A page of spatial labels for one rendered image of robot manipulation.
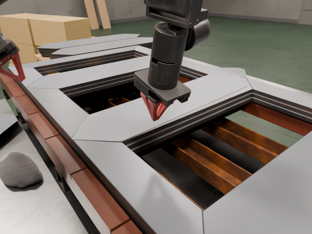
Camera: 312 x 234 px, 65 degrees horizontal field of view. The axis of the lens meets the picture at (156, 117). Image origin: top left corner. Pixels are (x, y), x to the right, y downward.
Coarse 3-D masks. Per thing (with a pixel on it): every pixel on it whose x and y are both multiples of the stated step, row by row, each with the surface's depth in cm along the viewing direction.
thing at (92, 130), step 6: (84, 120) 70; (90, 120) 70; (84, 126) 67; (90, 126) 67; (96, 126) 67; (102, 126) 67; (84, 132) 64; (90, 132) 64; (96, 132) 64; (102, 132) 64; (108, 132) 64; (90, 138) 61; (96, 138) 61; (102, 138) 61; (108, 138) 61; (114, 138) 61
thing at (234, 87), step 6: (198, 78) 101; (204, 78) 101; (210, 78) 101; (216, 78) 100; (216, 84) 95; (222, 84) 95; (228, 84) 94; (234, 84) 94; (240, 84) 94; (234, 90) 90
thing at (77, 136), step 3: (75, 132) 64; (78, 132) 64; (75, 135) 63; (78, 135) 63; (81, 135) 63; (72, 138) 61; (75, 138) 61; (78, 138) 61; (81, 138) 61; (84, 138) 61
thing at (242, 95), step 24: (48, 72) 118; (192, 72) 112; (72, 96) 94; (240, 96) 88; (264, 96) 88; (48, 120) 77; (192, 120) 74; (72, 144) 63; (144, 144) 64; (96, 168) 53
